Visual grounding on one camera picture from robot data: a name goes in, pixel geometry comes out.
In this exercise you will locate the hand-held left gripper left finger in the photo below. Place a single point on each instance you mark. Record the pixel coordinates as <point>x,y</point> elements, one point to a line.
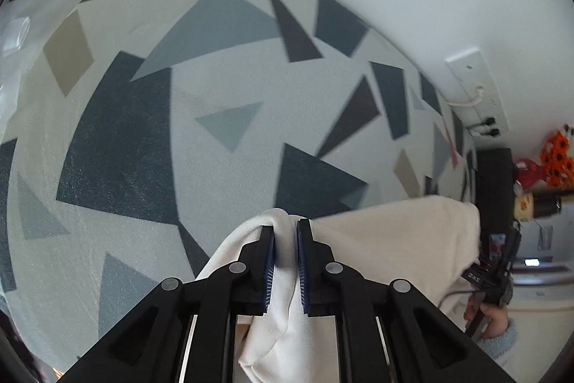
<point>269,275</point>

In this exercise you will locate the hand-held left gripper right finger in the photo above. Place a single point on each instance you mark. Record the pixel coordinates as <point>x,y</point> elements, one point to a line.
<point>301,275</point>

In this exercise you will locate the cream sweatshirt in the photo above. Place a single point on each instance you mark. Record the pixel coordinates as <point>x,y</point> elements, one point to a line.
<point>381,239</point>

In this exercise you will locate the person's right hand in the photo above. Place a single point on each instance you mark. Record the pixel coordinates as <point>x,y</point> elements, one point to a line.
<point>495,318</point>

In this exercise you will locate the yellow cup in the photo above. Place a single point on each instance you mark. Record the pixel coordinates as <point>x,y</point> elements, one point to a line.
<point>523,206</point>

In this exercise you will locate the dark cylindrical container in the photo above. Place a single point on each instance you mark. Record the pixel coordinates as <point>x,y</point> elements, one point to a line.
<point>547,206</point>

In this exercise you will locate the black cabinet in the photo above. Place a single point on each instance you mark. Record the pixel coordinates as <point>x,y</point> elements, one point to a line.
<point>493,181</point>

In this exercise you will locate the red vase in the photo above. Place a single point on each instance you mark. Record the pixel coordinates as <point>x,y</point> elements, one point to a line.
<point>527,172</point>

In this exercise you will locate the orange artificial flowers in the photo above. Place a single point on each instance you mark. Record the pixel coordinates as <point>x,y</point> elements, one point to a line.
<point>558,158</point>

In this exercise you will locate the black power plug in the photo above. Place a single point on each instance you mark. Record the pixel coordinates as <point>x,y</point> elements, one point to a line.
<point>493,131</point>
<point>486,121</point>

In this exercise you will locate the geometric patterned tablecloth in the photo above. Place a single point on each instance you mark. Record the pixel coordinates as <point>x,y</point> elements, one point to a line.
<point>134,140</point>

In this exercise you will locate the clear plastic bag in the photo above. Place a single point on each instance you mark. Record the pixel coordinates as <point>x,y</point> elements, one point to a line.
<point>13,33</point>

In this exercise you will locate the white wall socket panel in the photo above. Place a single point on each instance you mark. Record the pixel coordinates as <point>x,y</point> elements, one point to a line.
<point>471,73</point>

